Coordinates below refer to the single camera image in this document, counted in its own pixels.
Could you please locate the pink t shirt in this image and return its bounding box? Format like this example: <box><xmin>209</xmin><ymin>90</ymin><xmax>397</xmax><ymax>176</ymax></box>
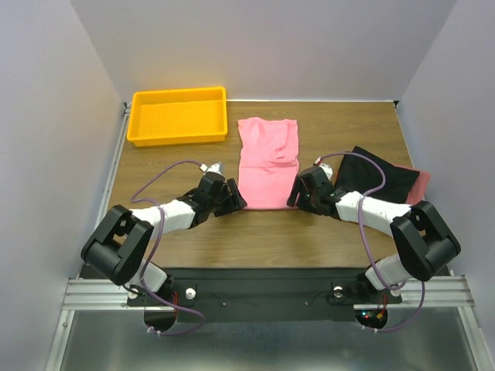
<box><xmin>237</xmin><ymin>117</ymin><xmax>299</xmax><ymax>210</ymax></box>

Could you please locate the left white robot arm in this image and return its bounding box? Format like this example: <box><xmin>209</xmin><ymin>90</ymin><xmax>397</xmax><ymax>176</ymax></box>
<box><xmin>80</xmin><ymin>172</ymin><xmax>247</xmax><ymax>294</ymax></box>

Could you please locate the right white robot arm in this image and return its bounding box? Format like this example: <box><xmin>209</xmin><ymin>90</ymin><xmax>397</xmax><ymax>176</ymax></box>
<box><xmin>287</xmin><ymin>165</ymin><xmax>461</xmax><ymax>291</ymax></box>

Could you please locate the black folded t shirt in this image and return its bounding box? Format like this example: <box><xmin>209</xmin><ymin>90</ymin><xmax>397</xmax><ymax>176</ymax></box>
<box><xmin>335</xmin><ymin>146</ymin><xmax>418</xmax><ymax>203</ymax></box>

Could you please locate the dusty rose folded t shirt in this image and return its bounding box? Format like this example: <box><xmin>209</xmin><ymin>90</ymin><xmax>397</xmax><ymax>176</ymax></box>
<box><xmin>398</xmin><ymin>165</ymin><xmax>431</xmax><ymax>205</ymax></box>

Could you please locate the yellow plastic bin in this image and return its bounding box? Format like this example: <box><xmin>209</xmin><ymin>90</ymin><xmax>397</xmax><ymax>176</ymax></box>
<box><xmin>126</xmin><ymin>87</ymin><xmax>228</xmax><ymax>147</ymax></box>

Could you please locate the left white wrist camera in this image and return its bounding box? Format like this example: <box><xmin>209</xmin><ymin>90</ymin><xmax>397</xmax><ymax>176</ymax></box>
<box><xmin>200</xmin><ymin>162</ymin><xmax>225</xmax><ymax>181</ymax></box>

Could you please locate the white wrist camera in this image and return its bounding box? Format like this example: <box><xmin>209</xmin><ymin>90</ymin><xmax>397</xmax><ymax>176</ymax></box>
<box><xmin>313</xmin><ymin>157</ymin><xmax>333</xmax><ymax>180</ymax></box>
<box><xmin>200</xmin><ymin>162</ymin><xmax>225</xmax><ymax>181</ymax></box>

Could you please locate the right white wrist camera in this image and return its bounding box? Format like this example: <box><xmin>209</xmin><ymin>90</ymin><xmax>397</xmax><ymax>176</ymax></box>
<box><xmin>313</xmin><ymin>157</ymin><xmax>333</xmax><ymax>180</ymax></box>

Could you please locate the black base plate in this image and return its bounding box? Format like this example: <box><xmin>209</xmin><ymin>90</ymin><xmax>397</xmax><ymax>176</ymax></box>
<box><xmin>79</xmin><ymin>267</ymin><xmax>453</xmax><ymax>322</ymax></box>

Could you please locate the left aluminium rail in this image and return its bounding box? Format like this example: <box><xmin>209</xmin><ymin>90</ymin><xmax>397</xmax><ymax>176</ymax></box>
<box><xmin>83</xmin><ymin>101</ymin><xmax>132</xmax><ymax>267</ymax></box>

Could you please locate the aluminium rail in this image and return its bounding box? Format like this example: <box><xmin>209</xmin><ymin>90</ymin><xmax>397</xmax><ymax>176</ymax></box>
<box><xmin>83</xmin><ymin>101</ymin><xmax>132</xmax><ymax>267</ymax></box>
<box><xmin>62</xmin><ymin>276</ymin><xmax>475</xmax><ymax>311</ymax></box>

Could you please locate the front aluminium rail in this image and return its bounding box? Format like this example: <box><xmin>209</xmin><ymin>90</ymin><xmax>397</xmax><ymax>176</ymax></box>
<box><xmin>62</xmin><ymin>276</ymin><xmax>475</xmax><ymax>311</ymax></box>

